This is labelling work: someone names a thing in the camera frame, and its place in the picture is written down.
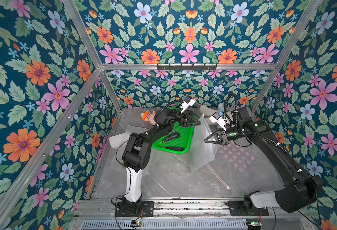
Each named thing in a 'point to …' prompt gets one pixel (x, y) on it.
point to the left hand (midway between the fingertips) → (198, 125)
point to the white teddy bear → (207, 111)
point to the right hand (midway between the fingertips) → (209, 137)
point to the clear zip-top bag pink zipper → (219, 177)
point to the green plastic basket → (179, 144)
